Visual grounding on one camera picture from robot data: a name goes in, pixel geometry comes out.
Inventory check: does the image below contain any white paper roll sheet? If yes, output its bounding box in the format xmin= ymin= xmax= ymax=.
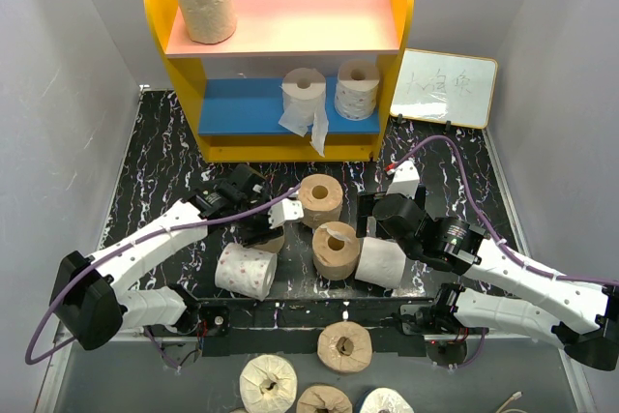
xmin=279 ymin=68 xmax=329 ymax=157

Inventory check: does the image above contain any plain white lying roll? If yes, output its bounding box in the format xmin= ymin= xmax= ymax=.
xmin=355 ymin=237 xmax=406 ymax=289

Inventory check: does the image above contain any wrapped white roll front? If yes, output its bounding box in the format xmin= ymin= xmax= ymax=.
xmin=239 ymin=354 xmax=298 ymax=413

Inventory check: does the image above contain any wrapped tan roll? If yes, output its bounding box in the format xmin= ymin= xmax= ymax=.
xmin=296 ymin=385 xmax=353 ymax=413
xmin=316 ymin=321 xmax=373 ymax=373

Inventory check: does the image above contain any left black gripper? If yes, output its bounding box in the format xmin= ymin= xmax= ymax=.
xmin=232 ymin=195 xmax=283 ymax=246

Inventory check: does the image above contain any white dotted roll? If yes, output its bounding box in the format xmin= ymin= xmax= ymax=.
xmin=335 ymin=59 xmax=380 ymax=121

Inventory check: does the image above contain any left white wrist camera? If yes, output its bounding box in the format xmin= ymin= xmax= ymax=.
xmin=268 ymin=198 xmax=304 ymax=229

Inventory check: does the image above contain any yellow shelf unit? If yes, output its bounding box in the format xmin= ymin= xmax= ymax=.
xmin=143 ymin=0 xmax=415 ymax=162

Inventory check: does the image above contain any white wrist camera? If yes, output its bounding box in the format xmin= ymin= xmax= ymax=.
xmin=387 ymin=160 xmax=420 ymax=198
xmin=268 ymin=198 xmax=304 ymax=229

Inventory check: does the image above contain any wrapped white roll bottom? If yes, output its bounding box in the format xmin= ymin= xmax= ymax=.
xmin=354 ymin=388 xmax=414 ymax=413

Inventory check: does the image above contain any wrapped white roll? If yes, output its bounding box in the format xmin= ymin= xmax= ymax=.
xmin=239 ymin=354 xmax=298 ymax=413
xmin=354 ymin=388 xmax=414 ymax=413

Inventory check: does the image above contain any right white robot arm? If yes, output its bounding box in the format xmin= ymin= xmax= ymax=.
xmin=356 ymin=188 xmax=618 ymax=371

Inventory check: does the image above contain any tan paper roll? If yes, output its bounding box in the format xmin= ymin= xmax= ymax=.
xmin=298 ymin=174 xmax=343 ymax=229
xmin=178 ymin=0 xmax=237 ymax=44
xmin=236 ymin=216 xmax=284 ymax=252

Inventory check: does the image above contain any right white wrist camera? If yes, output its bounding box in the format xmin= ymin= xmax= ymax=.
xmin=387 ymin=160 xmax=420 ymax=198

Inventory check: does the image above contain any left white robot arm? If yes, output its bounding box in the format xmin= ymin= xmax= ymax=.
xmin=50 ymin=164 xmax=284 ymax=350

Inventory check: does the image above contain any white patterned paper roll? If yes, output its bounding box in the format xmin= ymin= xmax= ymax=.
xmin=215 ymin=243 xmax=278 ymax=302

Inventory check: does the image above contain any white cable end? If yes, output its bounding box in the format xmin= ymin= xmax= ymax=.
xmin=495 ymin=389 xmax=524 ymax=413

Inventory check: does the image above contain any wrapped tan roll front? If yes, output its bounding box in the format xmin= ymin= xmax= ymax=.
xmin=316 ymin=321 xmax=373 ymax=373

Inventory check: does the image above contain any wrapped tan roll bottom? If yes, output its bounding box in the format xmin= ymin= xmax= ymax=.
xmin=296 ymin=385 xmax=353 ymax=413

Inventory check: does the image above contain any tan roll with white scrap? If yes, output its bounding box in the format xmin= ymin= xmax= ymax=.
xmin=312 ymin=221 xmax=361 ymax=280

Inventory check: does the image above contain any small whiteboard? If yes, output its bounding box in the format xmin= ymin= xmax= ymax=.
xmin=390 ymin=48 xmax=498 ymax=130

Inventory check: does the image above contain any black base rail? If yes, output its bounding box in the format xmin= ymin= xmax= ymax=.
xmin=144 ymin=286 xmax=489 ymax=359

